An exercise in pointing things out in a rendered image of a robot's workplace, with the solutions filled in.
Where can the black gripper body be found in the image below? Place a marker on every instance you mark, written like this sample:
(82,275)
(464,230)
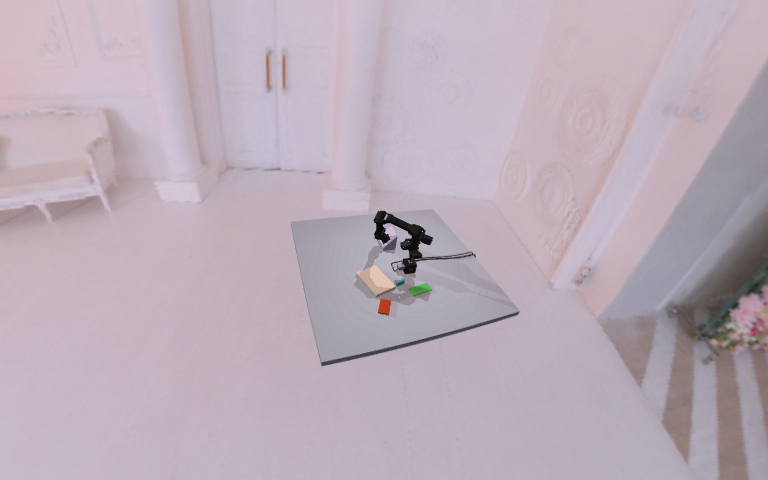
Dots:
(415,253)

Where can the orange flat rectangular block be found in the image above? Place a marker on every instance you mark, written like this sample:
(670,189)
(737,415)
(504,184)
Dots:
(384,306)

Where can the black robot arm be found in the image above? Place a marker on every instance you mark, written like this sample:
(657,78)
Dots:
(416,231)

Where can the green rectangular block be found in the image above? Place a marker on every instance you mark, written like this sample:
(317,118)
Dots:
(420,289)

